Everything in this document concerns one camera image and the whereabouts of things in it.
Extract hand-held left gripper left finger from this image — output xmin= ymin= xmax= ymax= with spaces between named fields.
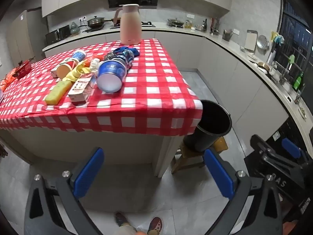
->
xmin=24 ymin=147 xmax=105 ymax=235

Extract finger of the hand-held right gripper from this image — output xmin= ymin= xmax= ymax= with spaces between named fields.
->
xmin=281 ymin=138 xmax=313 ymax=170
xmin=250 ymin=135 xmax=305 ymax=175

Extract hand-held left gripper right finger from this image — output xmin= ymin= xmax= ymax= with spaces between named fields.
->
xmin=203 ymin=149 xmax=284 ymax=235

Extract black trash bin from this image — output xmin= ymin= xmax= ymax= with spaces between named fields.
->
xmin=183 ymin=100 xmax=232 ymax=152

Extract white red carton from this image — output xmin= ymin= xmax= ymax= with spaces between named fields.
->
xmin=67 ymin=74 xmax=97 ymax=103

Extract yellow sponge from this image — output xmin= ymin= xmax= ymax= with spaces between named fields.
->
xmin=45 ymin=81 xmax=72 ymax=104

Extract yellow cloth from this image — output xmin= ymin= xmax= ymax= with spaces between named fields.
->
xmin=62 ymin=62 xmax=93 ymax=82

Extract large blue paper cup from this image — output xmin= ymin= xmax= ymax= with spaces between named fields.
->
xmin=97 ymin=54 xmax=134 ymax=93

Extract white paper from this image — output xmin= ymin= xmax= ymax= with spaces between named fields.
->
xmin=89 ymin=61 xmax=101 ymax=77

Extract red paper cup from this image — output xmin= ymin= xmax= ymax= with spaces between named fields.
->
xmin=51 ymin=58 xmax=80 ymax=79

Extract blue patterned paper cup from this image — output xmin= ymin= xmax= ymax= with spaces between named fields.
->
xmin=70 ymin=50 xmax=88 ymax=64

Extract steel wool scrubber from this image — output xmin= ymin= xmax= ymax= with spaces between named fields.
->
xmin=103 ymin=51 xmax=118 ymax=61

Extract black built-in dishwasher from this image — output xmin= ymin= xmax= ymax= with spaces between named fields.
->
xmin=265 ymin=117 xmax=313 ymax=157

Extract grey kitchen island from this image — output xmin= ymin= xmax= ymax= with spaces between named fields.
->
xmin=0 ymin=127 xmax=183 ymax=179

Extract wooden stool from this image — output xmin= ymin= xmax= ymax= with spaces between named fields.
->
xmin=170 ymin=136 xmax=229 ymax=174

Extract patterned shoe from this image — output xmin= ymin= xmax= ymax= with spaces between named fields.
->
xmin=148 ymin=217 xmax=163 ymax=235
xmin=115 ymin=212 xmax=130 ymax=228

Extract kitchen sink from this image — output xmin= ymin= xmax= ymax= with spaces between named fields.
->
xmin=268 ymin=71 xmax=306 ymax=98

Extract green bottle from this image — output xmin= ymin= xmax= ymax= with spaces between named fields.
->
xmin=293 ymin=72 xmax=305 ymax=91

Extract steel faucet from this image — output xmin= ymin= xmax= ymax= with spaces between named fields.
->
xmin=279 ymin=61 xmax=294 ymax=84

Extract red white checked tablecloth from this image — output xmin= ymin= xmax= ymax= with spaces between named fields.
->
xmin=0 ymin=38 xmax=204 ymax=137

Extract white bottle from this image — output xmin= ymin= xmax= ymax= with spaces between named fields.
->
xmin=266 ymin=50 xmax=277 ymax=64

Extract grey kitchen counter cabinets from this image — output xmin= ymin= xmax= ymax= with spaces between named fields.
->
xmin=42 ymin=22 xmax=313 ymax=167

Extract steel colander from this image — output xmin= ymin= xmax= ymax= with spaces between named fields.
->
xmin=256 ymin=35 xmax=270 ymax=49

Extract white cutting board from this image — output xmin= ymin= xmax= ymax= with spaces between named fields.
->
xmin=245 ymin=30 xmax=258 ymax=52

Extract dark window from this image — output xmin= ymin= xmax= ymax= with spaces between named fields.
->
xmin=279 ymin=0 xmax=313 ymax=74

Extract red snack bag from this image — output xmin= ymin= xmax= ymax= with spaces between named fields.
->
xmin=13 ymin=59 xmax=32 ymax=80

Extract utensil rack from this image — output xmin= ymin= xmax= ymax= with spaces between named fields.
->
xmin=210 ymin=17 xmax=220 ymax=35

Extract black microwave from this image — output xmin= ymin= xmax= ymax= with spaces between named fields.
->
xmin=45 ymin=25 xmax=71 ymax=46

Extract pot with glass lid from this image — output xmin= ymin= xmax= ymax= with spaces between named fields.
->
xmin=167 ymin=18 xmax=185 ymax=27

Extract black wok with lid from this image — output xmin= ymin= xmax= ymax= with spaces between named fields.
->
xmin=87 ymin=16 xmax=115 ymax=28

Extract pink thermos jug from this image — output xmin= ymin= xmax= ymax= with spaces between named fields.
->
xmin=114 ymin=4 xmax=143 ymax=45

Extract beige fridge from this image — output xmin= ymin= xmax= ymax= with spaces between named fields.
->
xmin=6 ymin=10 xmax=48 ymax=65

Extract gas stove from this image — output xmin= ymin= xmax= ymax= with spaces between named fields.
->
xmin=110 ymin=21 xmax=156 ymax=30

